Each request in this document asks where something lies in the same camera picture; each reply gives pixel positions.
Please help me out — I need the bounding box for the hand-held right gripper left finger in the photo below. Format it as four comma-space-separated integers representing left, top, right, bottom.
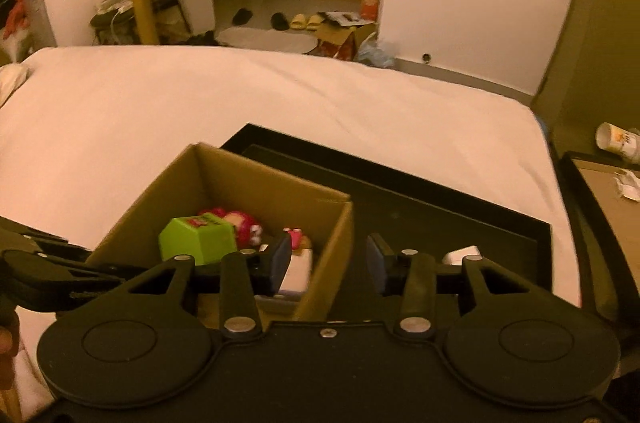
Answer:
125, 233, 294, 341

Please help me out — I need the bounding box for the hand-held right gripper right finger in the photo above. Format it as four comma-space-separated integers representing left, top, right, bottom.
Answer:
365, 233, 531, 340

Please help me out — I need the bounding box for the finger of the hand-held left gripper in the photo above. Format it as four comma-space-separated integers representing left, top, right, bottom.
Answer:
0, 215, 97, 258
0, 248, 151, 310

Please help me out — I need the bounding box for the brown cardboard box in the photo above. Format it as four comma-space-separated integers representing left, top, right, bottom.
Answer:
87, 142, 355, 323

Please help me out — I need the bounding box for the red and pink toy figure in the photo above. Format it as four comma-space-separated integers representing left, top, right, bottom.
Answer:
197, 207, 264, 250

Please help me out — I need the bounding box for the green toy cube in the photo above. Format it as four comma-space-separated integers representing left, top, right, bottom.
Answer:
158, 213, 239, 266

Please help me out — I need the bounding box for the person's left hand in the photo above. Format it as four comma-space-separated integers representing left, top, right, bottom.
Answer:
0, 312, 23, 423

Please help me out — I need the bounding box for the black flat tray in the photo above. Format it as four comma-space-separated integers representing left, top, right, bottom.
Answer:
220, 122, 553, 304

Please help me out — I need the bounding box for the small white toy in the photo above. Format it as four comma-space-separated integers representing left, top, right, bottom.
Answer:
441, 245, 481, 267

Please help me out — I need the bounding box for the white pillow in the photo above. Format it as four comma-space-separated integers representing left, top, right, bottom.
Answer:
0, 64, 32, 107

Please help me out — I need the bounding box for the clear plastic bag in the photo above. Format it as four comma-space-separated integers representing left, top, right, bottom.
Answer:
356, 34, 396, 69

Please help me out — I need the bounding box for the white oval floor mat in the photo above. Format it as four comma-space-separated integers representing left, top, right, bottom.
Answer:
218, 26, 320, 54

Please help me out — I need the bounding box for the open cardboard box with papers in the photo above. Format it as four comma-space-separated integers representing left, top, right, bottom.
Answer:
316, 10, 379, 61

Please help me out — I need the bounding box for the orange plush toy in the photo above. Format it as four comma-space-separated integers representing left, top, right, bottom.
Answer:
2, 0, 37, 42

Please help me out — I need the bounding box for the crumpled white paper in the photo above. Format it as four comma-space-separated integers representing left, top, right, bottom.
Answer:
614, 170, 640, 205

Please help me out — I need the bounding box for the white paper cup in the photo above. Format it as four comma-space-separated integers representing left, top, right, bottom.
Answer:
594, 122, 640, 165

